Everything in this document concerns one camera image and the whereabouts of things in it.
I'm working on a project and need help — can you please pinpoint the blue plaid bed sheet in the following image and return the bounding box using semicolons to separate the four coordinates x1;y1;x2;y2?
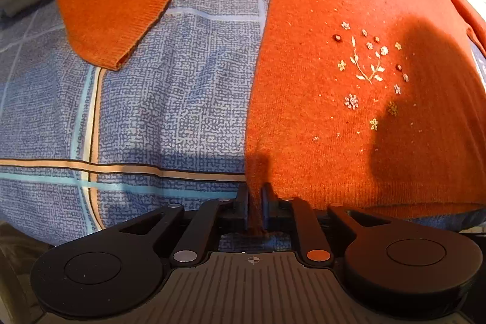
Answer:
0;0;486;247

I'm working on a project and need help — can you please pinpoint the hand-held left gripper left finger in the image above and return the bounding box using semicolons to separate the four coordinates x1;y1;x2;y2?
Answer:
119;183;251;268

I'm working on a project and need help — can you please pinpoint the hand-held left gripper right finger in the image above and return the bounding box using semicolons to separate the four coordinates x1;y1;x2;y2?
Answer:
262;182;395;268

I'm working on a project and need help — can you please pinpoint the orange embroidered knit sweater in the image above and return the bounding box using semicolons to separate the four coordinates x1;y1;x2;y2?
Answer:
54;0;486;238

